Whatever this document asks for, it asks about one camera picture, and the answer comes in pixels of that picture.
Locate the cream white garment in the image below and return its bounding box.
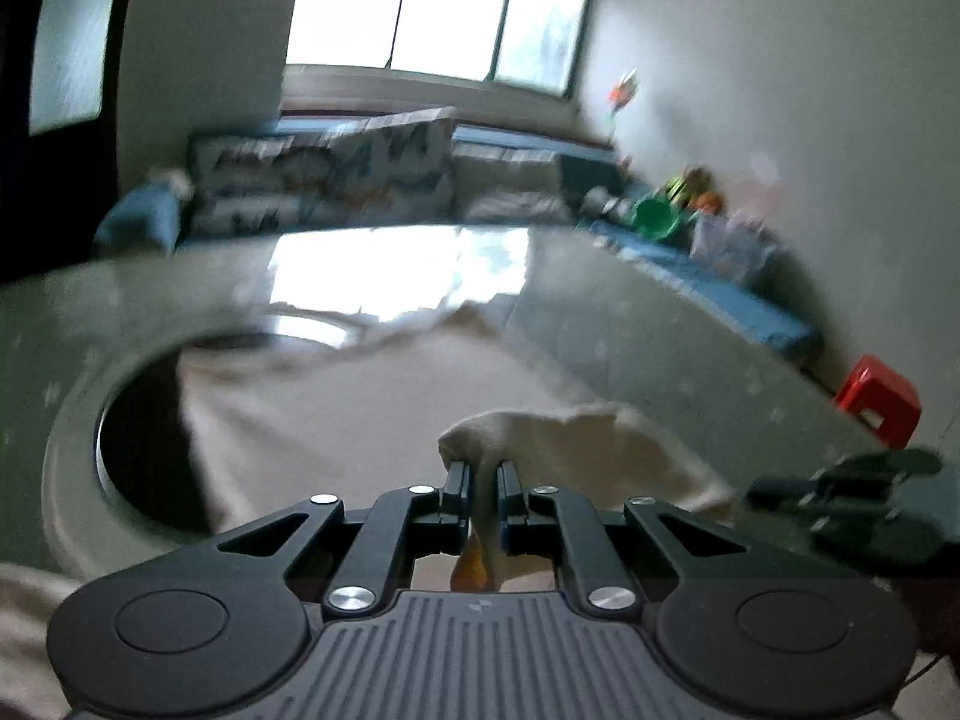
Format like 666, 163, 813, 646
176, 307, 734, 592

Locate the red plastic stool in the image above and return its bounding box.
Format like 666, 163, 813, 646
833, 355, 923, 449

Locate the clear plastic storage box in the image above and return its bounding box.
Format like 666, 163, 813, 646
690, 215, 782, 291

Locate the black round induction cooktop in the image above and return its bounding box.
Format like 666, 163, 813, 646
92, 346, 226, 538

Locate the green plastic bucket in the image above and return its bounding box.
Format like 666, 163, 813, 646
630, 195, 682, 241

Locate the grey plain cushion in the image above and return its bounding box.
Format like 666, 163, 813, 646
452, 143, 573, 226

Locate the stuffed toy doll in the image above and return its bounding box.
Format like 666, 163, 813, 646
662, 166, 726, 215

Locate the square butterfly print pillow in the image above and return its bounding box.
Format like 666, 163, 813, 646
325, 107, 457, 226

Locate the long butterfly print pillow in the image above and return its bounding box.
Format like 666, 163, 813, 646
187, 135, 347, 239

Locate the blue corner sofa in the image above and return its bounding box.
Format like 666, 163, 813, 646
94, 115, 824, 361

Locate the colourful pinwheel toy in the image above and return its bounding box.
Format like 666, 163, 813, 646
607, 70, 640, 137

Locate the green framed window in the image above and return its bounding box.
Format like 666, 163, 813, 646
286, 0, 589, 96

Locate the dark door with glass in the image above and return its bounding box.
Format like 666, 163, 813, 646
2, 0, 130, 284

